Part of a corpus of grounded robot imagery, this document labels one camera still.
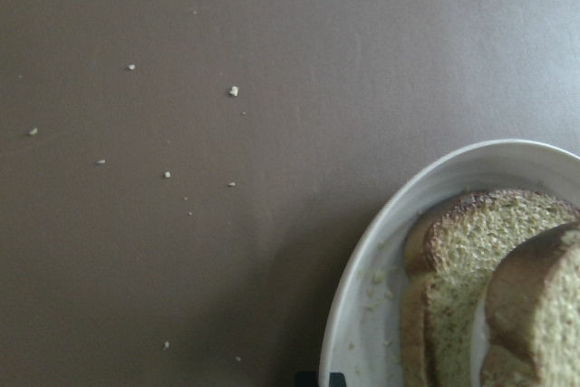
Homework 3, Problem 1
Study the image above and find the white round plate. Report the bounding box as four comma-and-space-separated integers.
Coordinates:
318, 140, 579, 386

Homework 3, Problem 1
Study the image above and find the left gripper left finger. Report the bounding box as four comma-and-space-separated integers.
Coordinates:
295, 371, 318, 387

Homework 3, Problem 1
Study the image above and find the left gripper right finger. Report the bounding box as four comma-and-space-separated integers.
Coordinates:
328, 372, 345, 387

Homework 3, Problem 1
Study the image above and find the bread slice under egg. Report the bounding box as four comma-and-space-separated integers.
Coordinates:
401, 189, 579, 386

